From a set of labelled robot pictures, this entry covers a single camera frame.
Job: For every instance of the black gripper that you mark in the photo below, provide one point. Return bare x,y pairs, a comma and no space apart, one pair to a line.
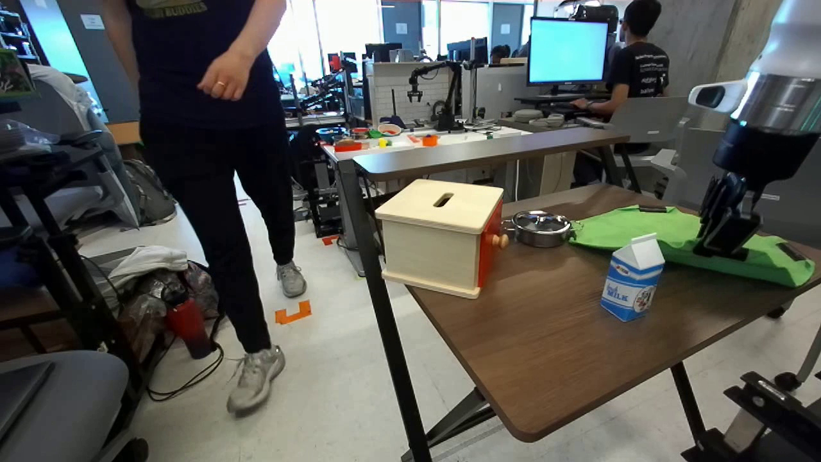
748,159

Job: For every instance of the green towel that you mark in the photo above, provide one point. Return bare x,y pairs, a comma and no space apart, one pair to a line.
678,234

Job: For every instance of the background black robot arm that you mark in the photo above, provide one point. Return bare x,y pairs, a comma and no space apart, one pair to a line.
442,100

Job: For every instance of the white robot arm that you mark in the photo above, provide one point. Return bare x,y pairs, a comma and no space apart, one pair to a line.
774,123

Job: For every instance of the small milk carton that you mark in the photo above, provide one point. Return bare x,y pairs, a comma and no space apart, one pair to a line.
632,279

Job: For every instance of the seated person black shirt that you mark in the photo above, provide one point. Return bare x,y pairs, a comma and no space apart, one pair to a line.
640,67

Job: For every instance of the metal bowl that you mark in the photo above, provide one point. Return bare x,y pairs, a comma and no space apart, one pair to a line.
543,229

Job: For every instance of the computer monitor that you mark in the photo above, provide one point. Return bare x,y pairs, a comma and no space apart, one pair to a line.
569,53

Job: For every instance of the wooden box with red front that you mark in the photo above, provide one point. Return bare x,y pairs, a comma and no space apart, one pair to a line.
442,234

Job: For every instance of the orange floor marker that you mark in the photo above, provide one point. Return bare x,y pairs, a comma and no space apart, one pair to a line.
302,311

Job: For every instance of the person in dark clothes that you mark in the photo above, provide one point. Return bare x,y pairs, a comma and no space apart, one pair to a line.
215,131

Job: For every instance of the red canister on floor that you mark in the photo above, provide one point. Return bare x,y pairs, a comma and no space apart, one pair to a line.
185,322

